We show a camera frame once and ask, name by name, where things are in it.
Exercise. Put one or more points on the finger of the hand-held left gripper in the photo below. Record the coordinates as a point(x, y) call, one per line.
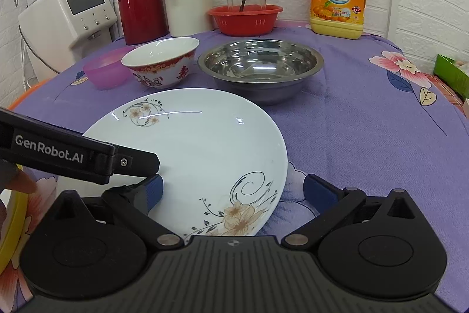
point(137, 163)

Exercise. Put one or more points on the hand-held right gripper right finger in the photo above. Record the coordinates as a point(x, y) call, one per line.
point(317, 189)

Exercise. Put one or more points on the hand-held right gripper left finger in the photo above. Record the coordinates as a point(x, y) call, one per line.
point(155, 189)

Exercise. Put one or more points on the white floral plate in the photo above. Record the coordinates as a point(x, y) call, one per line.
point(205, 151)

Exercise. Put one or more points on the person's left hand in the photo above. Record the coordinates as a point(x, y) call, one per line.
point(18, 181)

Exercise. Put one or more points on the purple plastic bowl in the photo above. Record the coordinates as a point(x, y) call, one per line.
point(104, 76)

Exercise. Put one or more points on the purple floral tablecloth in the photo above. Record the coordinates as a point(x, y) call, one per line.
point(348, 115)

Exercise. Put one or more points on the white ceramic bowl red pattern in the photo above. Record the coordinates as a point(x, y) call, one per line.
point(161, 75)

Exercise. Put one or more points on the yellow plastic rim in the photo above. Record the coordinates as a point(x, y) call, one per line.
point(13, 232)

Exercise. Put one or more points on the white countertop water dispenser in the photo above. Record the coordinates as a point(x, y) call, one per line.
point(47, 27)

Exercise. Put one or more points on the stainless steel bowl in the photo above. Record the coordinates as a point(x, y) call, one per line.
point(256, 90)

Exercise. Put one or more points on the red plastic colander basket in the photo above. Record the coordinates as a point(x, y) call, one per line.
point(242, 25)

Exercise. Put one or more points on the green cardboard box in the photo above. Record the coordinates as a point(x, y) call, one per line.
point(449, 73)

